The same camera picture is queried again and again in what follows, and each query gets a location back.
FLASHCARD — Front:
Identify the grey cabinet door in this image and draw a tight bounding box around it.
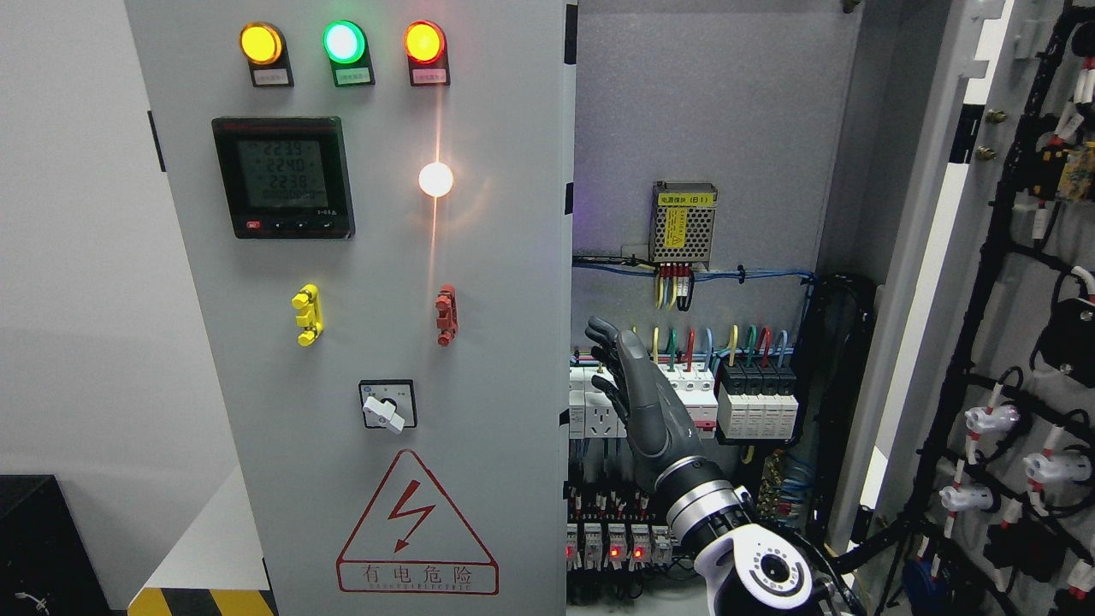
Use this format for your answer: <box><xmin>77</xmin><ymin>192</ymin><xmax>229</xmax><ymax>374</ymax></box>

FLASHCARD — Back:
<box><xmin>820</xmin><ymin>1</ymin><xmax>1092</xmax><ymax>615</ymax></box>
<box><xmin>126</xmin><ymin>1</ymin><xmax>574</xmax><ymax>615</ymax></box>

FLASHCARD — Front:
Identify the lower relay terminal row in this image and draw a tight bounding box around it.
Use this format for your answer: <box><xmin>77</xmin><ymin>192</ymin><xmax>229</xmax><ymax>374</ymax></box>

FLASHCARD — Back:
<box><xmin>562</xmin><ymin>481</ymin><xmax>698</xmax><ymax>572</ymax></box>

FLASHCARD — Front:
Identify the black digital power meter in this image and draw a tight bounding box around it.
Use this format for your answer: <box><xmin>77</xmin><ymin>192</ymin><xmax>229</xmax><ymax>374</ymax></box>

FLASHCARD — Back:
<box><xmin>211</xmin><ymin>116</ymin><xmax>355</xmax><ymax>240</ymax></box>

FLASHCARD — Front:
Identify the yellow terminal post block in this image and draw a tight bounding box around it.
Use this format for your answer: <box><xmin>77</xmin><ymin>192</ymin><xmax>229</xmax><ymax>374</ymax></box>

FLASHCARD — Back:
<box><xmin>291</xmin><ymin>283</ymin><xmax>324</xmax><ymax>347</ymax></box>

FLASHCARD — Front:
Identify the white glowing indicator lamp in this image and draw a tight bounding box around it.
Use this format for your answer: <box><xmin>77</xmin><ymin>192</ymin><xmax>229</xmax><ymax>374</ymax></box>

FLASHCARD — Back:
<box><xmin>417</xmin><ymin>161</ymin><xmax>454</xmax><ymax>198</ymax></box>

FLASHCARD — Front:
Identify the white rotary selector switch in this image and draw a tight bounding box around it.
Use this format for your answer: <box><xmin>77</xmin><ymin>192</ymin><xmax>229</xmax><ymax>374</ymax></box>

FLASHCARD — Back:
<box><xmin>358</xmin><ymin>379</ymin><xmax>417</xmax><ymax>434</ymax></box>

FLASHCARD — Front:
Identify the black surge protector block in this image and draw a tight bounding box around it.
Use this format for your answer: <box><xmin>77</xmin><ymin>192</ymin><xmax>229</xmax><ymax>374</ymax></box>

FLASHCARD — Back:
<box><xmin>716</xmin><ymin>360</ymin><xmax>802</xmax><ymax>448</ymax></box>

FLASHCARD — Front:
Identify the green indicator lamp left door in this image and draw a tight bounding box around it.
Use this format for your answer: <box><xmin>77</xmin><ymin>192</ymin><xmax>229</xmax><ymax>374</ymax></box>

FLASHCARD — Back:
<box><xmin>323</xmin><ymin>20</ymin><xmax>376</xmax><ymax>88</ymax></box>

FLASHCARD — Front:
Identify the yellow indicator lamp left door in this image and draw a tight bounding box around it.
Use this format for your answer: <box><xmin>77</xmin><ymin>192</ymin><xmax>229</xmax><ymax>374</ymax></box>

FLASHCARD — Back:
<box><xmin>239</xmin><ymin>22</ymin><xmax>293</xmax><ymax>88</ymax></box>

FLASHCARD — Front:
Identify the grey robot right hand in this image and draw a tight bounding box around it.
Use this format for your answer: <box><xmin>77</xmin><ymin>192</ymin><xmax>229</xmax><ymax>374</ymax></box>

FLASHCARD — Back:
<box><xmin>585</xmin><ymin>316</ymin><xmax>719</xmax><ymax>502</ymax></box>

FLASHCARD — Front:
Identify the red terminal post block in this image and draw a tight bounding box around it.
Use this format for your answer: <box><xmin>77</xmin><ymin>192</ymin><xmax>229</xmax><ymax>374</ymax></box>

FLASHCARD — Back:
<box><xmin>435</xmin><ymin>284</ymin><xmax>460</xmax><ymax>347</ymax></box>

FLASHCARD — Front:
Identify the red indicator lamp left door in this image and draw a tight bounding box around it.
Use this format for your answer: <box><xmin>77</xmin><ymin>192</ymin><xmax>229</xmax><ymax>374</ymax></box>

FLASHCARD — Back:
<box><xmin>403</xmin><ymin>20</ymin><xmax>451</xmax><ymax>86</ymax></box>

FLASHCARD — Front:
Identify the black right cable harness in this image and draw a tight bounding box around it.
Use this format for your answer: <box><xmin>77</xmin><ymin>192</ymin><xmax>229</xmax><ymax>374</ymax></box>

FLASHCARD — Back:
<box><xmin>804</xmin><ymin>274</ymin><xmax>908</xmax><ymax>576</ymax></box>

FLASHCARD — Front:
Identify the white breaker and socket row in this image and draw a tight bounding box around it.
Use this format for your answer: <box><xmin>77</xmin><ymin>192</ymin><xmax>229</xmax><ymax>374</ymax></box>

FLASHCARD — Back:
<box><xmin>570</xmin><ymin>364</ymin><xmax>717</xmax><ymax>438</ymax></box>

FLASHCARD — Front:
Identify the metal mesh power supply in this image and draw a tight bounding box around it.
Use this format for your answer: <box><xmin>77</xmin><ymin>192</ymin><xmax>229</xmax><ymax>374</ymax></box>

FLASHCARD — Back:
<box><xmin>648</xmin><ymin>181</ymin><xmax>719</xmax><ymax>263</ymax></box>

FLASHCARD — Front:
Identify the red electric hazard warning sticker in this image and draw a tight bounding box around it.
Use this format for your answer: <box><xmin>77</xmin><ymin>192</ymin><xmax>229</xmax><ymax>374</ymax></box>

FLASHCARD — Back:
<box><xmin>336</xmin><ymin>449</ymin><xmax>498</xmax><ymax>595</ymax></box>

